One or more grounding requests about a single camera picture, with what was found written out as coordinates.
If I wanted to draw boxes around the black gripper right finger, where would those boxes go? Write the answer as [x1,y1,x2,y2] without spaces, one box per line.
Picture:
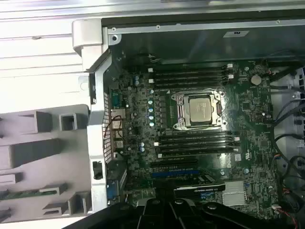
[168,198,296,229]

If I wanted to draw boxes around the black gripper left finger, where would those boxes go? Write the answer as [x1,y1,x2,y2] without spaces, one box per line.
[68,198,173,229]

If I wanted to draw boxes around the green RAM stick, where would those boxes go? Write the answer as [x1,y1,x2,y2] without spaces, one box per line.
[0,188,60,200]

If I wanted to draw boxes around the RAM slot with white clips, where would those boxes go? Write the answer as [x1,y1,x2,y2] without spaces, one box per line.
[153,136,240,147]
[156,147,239,158]
[147,73,234,84]
[147,62,234,73]

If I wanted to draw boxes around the RAM slot with black clips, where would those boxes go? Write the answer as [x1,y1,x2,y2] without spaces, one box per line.
[159,132,235,141]
[152,68,230,78]
[153,79,229,89]
[156,142,236,152]

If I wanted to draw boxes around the silver finned heatsink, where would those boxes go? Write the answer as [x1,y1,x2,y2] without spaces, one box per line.
[222,180,246,207]

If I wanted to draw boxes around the black graphics card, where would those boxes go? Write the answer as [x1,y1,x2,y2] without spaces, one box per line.
[152,178,226,200]

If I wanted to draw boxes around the blue expansion slot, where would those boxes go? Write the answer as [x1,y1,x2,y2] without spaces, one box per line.
[152,169,200,177]

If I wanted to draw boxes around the black expansion slot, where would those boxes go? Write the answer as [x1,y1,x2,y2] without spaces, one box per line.
[149,159,199,168]

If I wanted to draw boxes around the green motherboard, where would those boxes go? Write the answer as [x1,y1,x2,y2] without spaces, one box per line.
[107,47,283,215]

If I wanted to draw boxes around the CPU socket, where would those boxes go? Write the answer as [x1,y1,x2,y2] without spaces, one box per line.
[171,88,226,132]

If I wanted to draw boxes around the silver CPU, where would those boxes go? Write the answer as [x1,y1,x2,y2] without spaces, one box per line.
[189,94,214,125]

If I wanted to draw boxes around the black silver PC case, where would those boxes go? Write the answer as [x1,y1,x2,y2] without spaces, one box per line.
[71,14,305,229]

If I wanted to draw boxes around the metal socket cover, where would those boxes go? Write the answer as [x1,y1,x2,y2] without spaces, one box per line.
[177,93,221,127]

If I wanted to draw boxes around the grey parts rack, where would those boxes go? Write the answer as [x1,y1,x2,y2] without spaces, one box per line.
[0,104,93,224]

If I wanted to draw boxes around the small white case label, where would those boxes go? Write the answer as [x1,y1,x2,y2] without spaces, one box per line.
[223,30,250,39]

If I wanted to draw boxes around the wire locking lever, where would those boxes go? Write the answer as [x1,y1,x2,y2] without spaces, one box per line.
[176,89,226,97]
[173,124,226,132]

